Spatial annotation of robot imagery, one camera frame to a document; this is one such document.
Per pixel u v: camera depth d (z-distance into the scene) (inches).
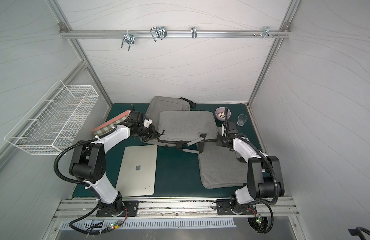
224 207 28.9
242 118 42.3
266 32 30.1
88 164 18.8
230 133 28.2
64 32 30.1
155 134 35.1
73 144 18.1
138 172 33.1
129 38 31.2
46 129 25.9
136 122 29.4
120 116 43.7
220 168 33.1
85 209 29.5
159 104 45.1
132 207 28.9
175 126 37.9
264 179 17.3
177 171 33.8
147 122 34.6
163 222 27.7
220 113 43.5
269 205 27.4
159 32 30.1
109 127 41.9
